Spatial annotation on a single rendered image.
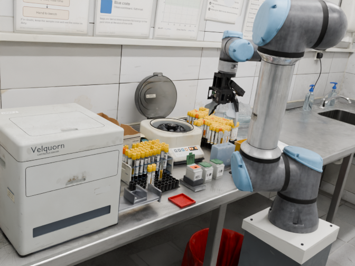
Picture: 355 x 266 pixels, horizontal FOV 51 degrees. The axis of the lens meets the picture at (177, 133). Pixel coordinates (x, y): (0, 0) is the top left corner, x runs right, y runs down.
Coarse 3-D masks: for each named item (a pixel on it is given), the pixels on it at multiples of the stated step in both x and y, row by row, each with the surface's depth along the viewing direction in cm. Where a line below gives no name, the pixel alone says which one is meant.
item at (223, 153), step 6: (222, 144) 156; (228, 144) 157; (216, 150) 152; (222, 150) 152; (228, 150) 155; (234, 150) 157; (210, 156) 155; (216, 156) 152; (222, 156) 154; (228, 156) 156; (228, 162) 157; (228, 168) 156
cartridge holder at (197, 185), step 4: (184, 176) 137; (180, 180) 139; (184, 180) 137; (188, 180) 136; (192, 180) 134; (196, 180) 134; (200, 180) 136; (184, 184) 137; (188, 184) 136; (192, 184) 134; (196, 184) 135; (200, 184) 137; (192, 188) 134; (196, 188) 133; (200, 188) 135; (204, 188) 136
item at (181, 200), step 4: (172, 196) 127; (176, 196) 128; (180, 196) 128; (184, 196) 129; (188, 196) 128; (172, 200) 124; (176, 200) 126; (180, 200) 126; (184, 200) 126; (188, 200) 127; (192, 200) 126; (176, 204) 123; (180, 204) 123; (184, 204) 124; (188, 204) 123
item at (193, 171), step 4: (192, 164) 138; (188, 168) 136; (192, 168) 134; (196, 168) 134; (200, 168) 136; (188, 172) 136; (192, 172) 134; (196, 172) 134; (200, 172) 135; (188, 176) 136; (192, 176) 134; (196, 176) 134; (200, 176) 136
